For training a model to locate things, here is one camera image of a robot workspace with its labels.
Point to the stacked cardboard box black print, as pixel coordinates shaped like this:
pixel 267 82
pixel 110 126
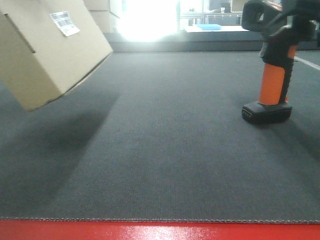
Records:
pixel 106 21

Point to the black gripper finger scanner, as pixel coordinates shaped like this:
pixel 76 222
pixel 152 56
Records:
pixel 299 16

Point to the brown cardboard package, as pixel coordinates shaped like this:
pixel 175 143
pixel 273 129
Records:
pixel 47 48

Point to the orange black barcode scanner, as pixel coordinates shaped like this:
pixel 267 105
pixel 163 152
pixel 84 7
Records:
pixel 278 55

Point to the blue tray in background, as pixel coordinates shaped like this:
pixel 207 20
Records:
pixel 209 27

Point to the dark grey conveyor belt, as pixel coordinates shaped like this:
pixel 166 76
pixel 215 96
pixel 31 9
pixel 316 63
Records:
pixel 159 136

